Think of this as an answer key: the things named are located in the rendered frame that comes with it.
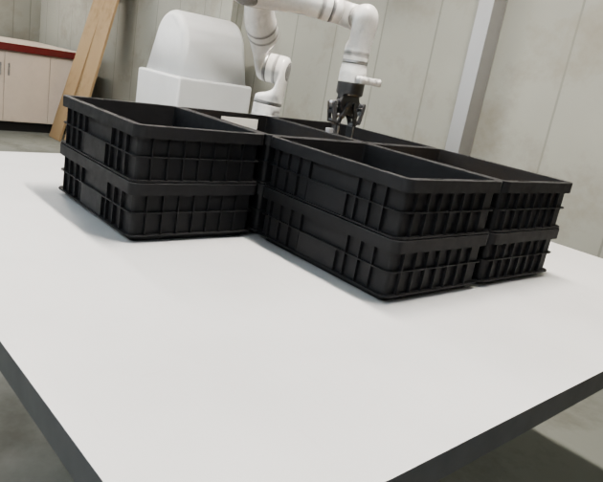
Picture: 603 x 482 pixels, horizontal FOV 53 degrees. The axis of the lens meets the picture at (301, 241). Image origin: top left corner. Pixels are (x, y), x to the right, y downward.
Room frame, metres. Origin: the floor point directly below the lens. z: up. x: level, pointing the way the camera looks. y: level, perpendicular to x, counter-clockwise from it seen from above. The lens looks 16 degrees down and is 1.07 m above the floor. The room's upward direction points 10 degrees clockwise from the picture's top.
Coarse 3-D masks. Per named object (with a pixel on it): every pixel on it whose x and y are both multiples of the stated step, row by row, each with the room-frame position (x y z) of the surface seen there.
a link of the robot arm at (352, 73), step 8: (344, 64) 1.71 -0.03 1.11; (352, 64) 1.70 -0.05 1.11; (360, 64) 1.70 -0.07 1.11; (344, 72) 1.70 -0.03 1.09; (352, 72) 1.69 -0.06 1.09; (360, 72) 1.70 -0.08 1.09; (344, 80) 1.70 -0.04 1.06; (352, 80) 1.69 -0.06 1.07; (360, 80) 1.65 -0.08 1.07; (368, 80) 1.67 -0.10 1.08; (376, 80) 1.70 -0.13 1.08
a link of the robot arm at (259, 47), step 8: (256, 40) 1.82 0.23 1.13; (264, 40) 1.82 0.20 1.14; (272, 40) 1.84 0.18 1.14; (256, 48) 1.86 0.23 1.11; (264, 48) 1.85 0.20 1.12; (256, 56) 1.92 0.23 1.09; (264, 56) 1.99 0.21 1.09; (256, 64) 1.96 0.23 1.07; (264, 64) 1.98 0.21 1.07; (256, 72) 2.00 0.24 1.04; (264, 80) 2.02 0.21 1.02
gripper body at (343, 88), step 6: (342, 84) 1.70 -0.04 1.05; (348, 84) 1.69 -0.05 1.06; (354, 84) 1.69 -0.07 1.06; (360, 84) 1.70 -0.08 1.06; (336, 90) 1.72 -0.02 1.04; (342, 90) 1.70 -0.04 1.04; (348, 90) 1.69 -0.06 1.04; (354, 90) 1.69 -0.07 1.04; (360, 90) 1.70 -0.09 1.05; (342, 96) 1.70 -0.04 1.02; (348, 96) 1.71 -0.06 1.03; (354, 96) 1.70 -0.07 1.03; (360, 96) 1.71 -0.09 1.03; (342, 102) 1.70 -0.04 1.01; (354, 102) 1.73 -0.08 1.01; (342, 108) 1.70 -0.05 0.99; (348, 114) 1.72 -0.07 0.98
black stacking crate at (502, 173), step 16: (432, 160) 1.67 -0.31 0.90; (448, 160) 1.66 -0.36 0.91; (464, 160) 1.63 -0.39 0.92; (496, 176) 1.55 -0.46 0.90; (512, 176) 1.52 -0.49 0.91; (528, 176) 1.49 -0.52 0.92; (496, 208) 1.23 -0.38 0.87; (512, 208) 1.26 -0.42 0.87; (528, 208) 1.30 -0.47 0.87; (544, 208) 1.35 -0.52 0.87; (496, 224) 1.24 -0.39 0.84; (512, 224) 1.28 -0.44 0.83; (528, 224) 1.33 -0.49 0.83; (544, 224) 1.37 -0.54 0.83
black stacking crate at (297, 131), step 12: (264, 120) 1.78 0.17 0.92; (276, 120) 1.75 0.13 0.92; (264, 132) 1.78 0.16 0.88; (276, 132) 1.74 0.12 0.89; (288, 132) 1.70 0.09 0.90; (300, 132) 1.67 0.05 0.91; (312, 132) 1.63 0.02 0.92; (264, 156) 1.33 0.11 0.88; (264, 168) 1.32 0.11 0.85; (264, 180) 1.33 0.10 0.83
